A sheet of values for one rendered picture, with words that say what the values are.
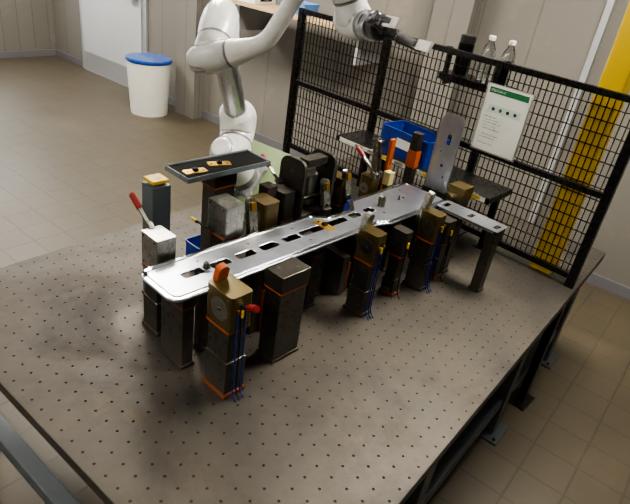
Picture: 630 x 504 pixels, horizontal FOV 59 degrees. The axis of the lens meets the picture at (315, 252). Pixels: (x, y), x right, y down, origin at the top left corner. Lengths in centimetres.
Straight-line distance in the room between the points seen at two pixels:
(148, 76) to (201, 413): 490
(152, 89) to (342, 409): 497
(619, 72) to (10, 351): 239
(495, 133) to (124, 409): 195
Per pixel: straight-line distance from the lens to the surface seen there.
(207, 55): 214
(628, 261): 447
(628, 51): 258
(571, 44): 430
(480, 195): 258
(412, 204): 239
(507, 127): 273
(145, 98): 631
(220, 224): 190
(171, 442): 162
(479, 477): 270
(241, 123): 263
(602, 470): 303
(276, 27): 202
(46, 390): 181
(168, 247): 178
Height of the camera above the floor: 192
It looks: 29 degrees down
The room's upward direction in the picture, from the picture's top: 9 degrees clockwise
